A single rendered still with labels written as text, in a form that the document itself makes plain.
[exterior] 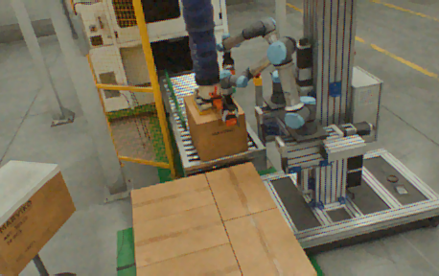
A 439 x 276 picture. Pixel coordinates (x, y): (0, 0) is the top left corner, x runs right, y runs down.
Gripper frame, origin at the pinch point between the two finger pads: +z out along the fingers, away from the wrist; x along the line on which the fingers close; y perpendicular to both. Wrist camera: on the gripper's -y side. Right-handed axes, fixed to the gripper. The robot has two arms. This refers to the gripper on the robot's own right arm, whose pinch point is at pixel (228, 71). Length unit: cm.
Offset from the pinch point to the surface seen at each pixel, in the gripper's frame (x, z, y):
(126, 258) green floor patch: -125, 107, 82
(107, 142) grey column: -122, 47, -8
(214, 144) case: -34, 34, 61
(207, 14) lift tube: -22, -63, 40
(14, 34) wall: -369, 100, -822
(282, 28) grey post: 144, 35, -212
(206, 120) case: -37, 13, 57
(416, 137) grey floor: 193, 108, 28
